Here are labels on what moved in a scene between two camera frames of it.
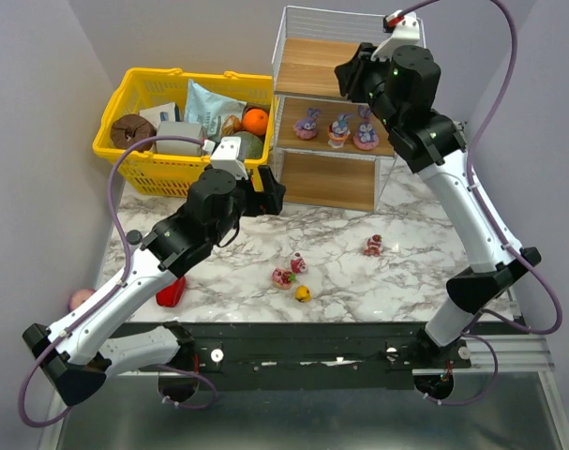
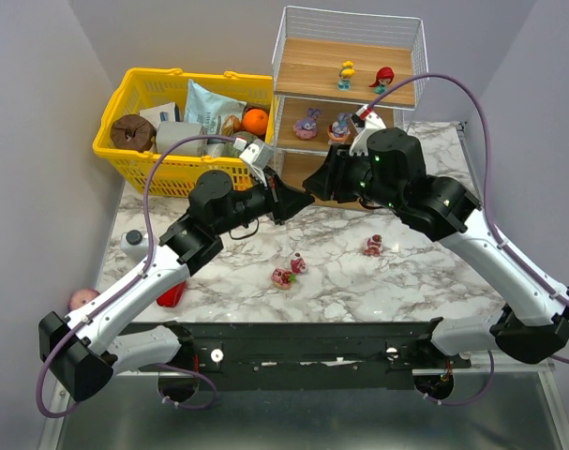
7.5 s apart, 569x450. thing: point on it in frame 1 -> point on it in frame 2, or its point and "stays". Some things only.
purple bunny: x=306 y=127 stays
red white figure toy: x=374 y=246 stays
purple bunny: x=338 y=130 stays
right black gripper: x=351 y=75 -> x=336 y=170
